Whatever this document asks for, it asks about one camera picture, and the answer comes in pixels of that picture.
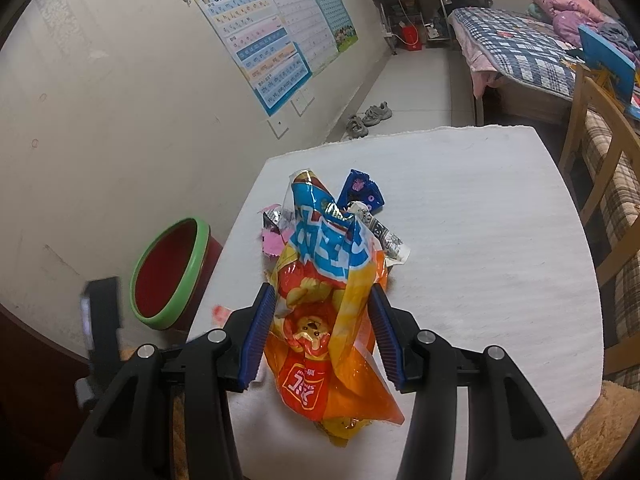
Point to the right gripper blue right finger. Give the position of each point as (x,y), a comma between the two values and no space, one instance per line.
(391,348)

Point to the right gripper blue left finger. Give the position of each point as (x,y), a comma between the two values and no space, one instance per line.
(255,322)

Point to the orange snack bag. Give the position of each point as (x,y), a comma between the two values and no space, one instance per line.
(320,345)

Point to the silver brown snack wrapper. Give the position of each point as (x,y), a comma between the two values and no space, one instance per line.
(395,250)

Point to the white pink snack packet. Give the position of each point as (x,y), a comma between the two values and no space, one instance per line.
(220,316)

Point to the red bin with green rim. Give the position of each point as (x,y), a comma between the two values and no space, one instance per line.
(171,276)

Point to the pink snack wrapper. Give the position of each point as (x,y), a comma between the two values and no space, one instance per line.
(278,224)

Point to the dark blue pig wrapper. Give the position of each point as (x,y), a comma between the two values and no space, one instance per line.
(359,187)

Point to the grey shoe near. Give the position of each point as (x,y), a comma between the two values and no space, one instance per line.
(355,128)

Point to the grey shoe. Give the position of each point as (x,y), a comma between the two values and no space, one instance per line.
(355,128)
(376,114)

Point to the grey shoe far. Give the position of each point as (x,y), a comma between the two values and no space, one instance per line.
(376,114)

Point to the brown fuzzy rug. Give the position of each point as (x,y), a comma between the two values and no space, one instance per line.
(604,430)

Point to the plaid seat cushion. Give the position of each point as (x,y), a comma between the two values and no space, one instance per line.
(618,209)

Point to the red bucket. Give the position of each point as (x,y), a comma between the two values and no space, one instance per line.
(410,37)

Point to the bed with plaid quilt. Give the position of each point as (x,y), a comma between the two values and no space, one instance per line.
(517,62)

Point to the wooden chair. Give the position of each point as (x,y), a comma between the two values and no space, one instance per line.
(621,361)

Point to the dark metal side table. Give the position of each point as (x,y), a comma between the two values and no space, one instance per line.
(429,16)

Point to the blue book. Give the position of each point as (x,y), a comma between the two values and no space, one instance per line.
(613,70)

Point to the white wall socket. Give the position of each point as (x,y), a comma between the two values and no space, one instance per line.
(279,126)

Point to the green bordered wall poster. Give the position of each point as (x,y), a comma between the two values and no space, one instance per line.
(340,23)

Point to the blue learning wall poster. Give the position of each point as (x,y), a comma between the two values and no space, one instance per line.
(256,37)

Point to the white middle wall poster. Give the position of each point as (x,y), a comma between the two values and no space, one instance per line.
(309,29)

